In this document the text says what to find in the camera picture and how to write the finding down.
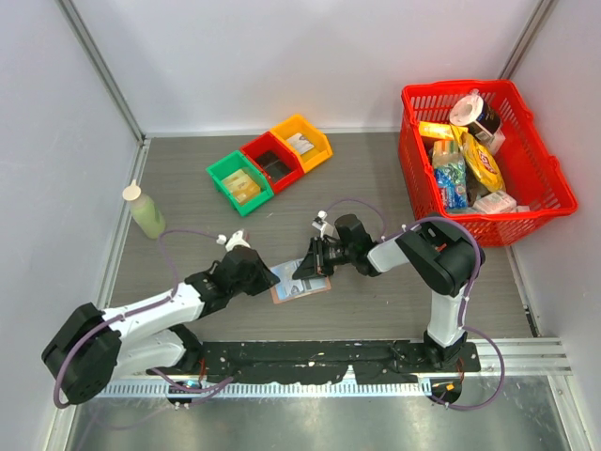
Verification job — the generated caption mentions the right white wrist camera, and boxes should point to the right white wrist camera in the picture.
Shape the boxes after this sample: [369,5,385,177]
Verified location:
[312,210,334,239]

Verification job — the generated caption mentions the green storage bin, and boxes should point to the green storage bin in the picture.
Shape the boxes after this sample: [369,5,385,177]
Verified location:
[207,150,274,217]

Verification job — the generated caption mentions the grey patterned card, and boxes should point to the grey patterned card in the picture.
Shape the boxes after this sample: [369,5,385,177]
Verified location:
[270,260,298,303]

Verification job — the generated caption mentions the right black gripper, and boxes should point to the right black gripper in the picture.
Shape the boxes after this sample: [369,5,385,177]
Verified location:
[293,236,356,281]

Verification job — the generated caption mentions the green liquid squeeze bottle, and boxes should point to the green liquid squeeze bottle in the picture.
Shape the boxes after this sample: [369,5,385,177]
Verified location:
[122,179,166,240]

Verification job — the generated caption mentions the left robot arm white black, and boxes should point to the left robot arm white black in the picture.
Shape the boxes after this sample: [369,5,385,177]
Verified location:
[41,246,280,408]

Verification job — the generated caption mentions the card in yellow bin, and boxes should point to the card in yellow bin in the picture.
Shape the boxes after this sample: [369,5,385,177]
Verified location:
[286,132,315,155]

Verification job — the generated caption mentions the yellow storage bin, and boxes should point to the yellow storage bin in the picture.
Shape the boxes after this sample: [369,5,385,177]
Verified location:
[270,115,333,173]

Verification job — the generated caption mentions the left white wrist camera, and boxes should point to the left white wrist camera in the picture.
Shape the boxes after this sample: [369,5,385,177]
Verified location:
[216,229,251,252]

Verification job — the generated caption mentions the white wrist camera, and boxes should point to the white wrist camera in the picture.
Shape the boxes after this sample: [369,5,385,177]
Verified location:
[216,229,251,252]
[312,210,334,239]

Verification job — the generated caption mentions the white small box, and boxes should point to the white small box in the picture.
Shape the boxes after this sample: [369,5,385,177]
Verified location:
[472,190,517,214]

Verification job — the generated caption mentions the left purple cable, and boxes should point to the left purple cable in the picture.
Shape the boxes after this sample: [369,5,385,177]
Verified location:
[52,228,236,410]

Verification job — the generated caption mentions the tan leather card holder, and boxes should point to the tan leather card holder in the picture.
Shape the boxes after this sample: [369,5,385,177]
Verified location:
[270,259,331,304]

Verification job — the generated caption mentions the blue snack bag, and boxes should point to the blue snack bag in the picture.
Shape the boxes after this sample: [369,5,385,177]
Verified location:
[431,140,469,210]

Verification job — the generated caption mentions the red plastic shopping basket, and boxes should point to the red plastic shopping basket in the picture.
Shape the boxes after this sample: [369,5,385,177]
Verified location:
[398,80,578,247]

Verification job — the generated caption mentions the yellow chips bag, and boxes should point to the yellow chips bag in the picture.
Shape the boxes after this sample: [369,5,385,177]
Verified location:
[460,132,505,193]

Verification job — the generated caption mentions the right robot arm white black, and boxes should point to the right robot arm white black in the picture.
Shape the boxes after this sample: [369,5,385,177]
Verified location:
[292,211,485,371]

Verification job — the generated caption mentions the yellow snack packet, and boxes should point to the yellow snack packet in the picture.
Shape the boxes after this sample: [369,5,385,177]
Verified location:
[418,121,469,140]

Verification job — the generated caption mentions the white card with black stripe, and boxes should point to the white card with black stripe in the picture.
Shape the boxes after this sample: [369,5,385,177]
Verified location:
[285,277,331,299]

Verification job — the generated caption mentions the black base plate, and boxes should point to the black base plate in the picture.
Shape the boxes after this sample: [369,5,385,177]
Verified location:
[161,340,481,385]

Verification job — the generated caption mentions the dark labelled can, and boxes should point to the dark labelled can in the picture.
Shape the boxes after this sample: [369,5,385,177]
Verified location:
[468,101,501,142]

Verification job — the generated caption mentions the yellow cards in green bin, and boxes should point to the yellow cards in green bin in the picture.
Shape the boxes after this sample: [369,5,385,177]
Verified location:
[222,169,261,205]

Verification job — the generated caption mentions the white slotted cable duct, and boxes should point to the white slotted cable duct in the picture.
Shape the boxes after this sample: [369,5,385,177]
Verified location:
[97,378,432,399]

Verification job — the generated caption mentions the black cards in red bin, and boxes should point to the black cards in red bin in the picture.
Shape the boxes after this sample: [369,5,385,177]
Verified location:
[255,151,292,183]

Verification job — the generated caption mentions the red storage bin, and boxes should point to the red storage bin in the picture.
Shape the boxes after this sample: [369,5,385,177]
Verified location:
[240,132,305,194]

